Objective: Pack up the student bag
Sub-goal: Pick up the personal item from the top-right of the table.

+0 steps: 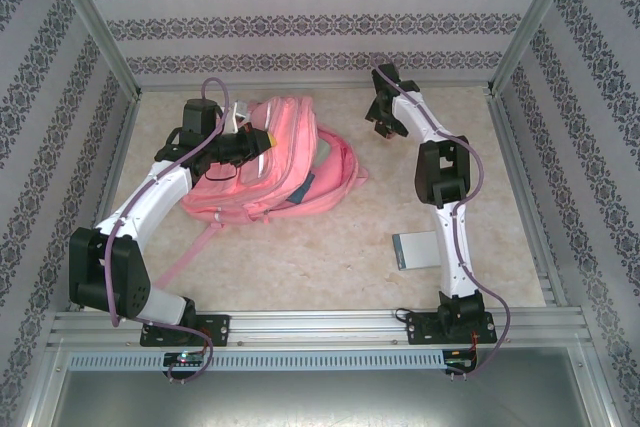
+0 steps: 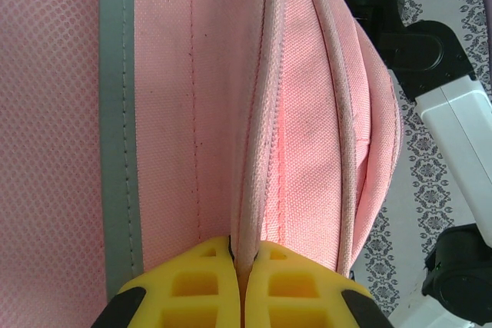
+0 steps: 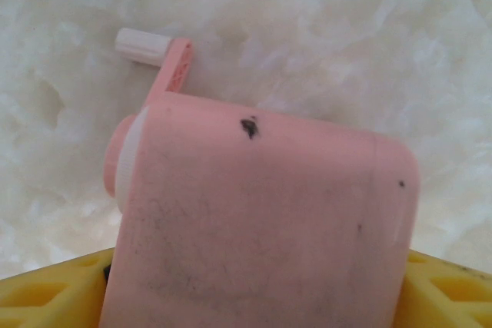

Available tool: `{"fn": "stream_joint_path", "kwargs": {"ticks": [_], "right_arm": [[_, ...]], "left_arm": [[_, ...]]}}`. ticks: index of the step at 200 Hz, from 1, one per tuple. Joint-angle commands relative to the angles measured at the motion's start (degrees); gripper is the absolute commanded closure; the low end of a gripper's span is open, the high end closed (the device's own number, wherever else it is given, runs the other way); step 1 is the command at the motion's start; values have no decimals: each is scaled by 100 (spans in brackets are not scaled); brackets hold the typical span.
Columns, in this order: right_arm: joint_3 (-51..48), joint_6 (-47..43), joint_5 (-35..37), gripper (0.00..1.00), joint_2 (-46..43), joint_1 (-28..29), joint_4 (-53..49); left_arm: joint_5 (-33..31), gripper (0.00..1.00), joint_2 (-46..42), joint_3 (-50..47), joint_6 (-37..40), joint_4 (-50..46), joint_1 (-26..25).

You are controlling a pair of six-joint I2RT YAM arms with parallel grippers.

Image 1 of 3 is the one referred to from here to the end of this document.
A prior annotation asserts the pink backpack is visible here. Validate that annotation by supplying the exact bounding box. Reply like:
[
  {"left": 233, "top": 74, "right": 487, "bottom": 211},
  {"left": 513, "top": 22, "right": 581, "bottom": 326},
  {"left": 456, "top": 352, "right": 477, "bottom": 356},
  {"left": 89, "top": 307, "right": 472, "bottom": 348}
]
[{"left": 154, "top": 94, "right": 369, "bottom": 288}]

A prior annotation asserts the grey notebook teal spine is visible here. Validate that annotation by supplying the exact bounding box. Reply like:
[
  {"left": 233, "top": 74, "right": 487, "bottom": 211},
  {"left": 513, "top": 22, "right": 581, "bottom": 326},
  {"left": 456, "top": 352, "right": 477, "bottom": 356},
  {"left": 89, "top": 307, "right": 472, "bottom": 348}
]
[{"left": 391, "top": 230, "right": 441, "bottom": 273}]

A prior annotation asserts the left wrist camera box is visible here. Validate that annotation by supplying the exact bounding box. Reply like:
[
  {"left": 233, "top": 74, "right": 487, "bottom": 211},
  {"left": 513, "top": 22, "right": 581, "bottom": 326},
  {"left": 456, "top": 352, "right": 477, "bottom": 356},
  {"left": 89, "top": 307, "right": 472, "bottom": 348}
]
[{"left": 219, "top": 100, "right": 250, "bottom": 134}]

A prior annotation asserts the thin black camera cable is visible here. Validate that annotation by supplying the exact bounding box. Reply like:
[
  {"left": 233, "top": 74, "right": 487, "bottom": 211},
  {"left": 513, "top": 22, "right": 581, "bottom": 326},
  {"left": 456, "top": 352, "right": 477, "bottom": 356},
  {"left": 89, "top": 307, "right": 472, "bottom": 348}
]
[{"left": 203, "top": 165, "right": 242, "bottom": 184}]

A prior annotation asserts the aluminium frame crossbar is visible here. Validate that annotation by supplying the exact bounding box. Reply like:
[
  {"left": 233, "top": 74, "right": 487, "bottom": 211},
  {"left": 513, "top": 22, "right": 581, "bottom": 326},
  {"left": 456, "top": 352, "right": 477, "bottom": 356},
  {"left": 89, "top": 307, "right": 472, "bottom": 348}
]
[{"left": 137, "top": 77, "right": 496, "bottom": 94}]

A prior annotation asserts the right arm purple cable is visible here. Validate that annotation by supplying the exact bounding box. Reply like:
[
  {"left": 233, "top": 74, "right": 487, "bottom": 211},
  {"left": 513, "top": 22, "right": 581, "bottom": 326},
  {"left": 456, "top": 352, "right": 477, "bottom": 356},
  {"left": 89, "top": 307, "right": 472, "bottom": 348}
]
[{"left": 370, "top": 52, "right": 511, "bottom": 381}]

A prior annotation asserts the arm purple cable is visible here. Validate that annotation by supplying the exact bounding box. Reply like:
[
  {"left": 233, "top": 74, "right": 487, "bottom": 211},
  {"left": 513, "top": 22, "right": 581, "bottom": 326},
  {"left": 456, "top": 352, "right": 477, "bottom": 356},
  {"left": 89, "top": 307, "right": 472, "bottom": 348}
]
[
  {"left": 370, "top": 52, "right": 511, "bottom": 381},
  {"left": 102, "top": 77, "right": 234, "bottom": 386}
]

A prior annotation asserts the aluminium side rail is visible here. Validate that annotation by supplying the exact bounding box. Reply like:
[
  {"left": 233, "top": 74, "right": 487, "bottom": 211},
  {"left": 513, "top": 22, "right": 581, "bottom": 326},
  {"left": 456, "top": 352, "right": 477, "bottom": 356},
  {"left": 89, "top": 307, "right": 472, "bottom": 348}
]
[
  {"left": 487, "top": 89, "right": 569, "bottom": 308},
  {"left": 67, "top": 91, "right": 144, "bottom": 313}
]

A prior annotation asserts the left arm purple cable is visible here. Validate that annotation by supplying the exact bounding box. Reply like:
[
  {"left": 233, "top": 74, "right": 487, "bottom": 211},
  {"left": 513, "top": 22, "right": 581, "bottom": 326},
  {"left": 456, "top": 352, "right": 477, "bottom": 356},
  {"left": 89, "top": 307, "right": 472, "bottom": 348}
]
[{"left": 102, "top": 77, "right": 234, "bottom": 386}]

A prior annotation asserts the aluminium frame post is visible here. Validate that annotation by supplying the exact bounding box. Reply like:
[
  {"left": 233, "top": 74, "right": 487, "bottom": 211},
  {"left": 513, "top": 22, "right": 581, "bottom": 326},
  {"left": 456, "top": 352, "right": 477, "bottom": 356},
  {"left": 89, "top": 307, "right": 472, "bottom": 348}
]
[
  {"left": 489, "top": 0, "right": 585, "bottom": 96},
  {"left": 39, "top": 0, "right": 142, "bottom": 98}
]

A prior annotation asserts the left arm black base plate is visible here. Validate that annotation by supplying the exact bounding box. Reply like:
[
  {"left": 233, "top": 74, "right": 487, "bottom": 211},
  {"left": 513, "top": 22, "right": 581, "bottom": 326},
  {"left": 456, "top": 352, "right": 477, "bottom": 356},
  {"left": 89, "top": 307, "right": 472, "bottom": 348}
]
[{"left": 139, "top": 314, "right": 231, "bottom": 348}]

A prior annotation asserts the aluminium mounting rail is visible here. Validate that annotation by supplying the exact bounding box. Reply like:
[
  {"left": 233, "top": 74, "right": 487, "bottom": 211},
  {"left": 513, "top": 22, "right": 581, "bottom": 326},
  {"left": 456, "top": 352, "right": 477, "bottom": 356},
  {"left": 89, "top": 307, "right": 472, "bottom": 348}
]
[{"left": 47, "top": 309, "right": 586, "bottom": 348}]

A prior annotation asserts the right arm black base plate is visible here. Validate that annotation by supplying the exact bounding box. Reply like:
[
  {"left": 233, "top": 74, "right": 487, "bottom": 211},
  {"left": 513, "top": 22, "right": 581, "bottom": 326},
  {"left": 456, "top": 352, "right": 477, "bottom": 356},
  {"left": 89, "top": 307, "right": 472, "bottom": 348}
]
[{"left": 404, "top": 311, "right": 499, "bottom": 347}]

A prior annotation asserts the grey slotted cable duct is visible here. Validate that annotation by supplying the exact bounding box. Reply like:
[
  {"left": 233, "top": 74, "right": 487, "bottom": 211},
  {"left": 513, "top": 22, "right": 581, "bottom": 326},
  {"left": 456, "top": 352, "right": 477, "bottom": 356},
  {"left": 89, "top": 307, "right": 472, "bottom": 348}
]
[{"left": 67, "top": 350, "right": 446, "bottom": 372}]

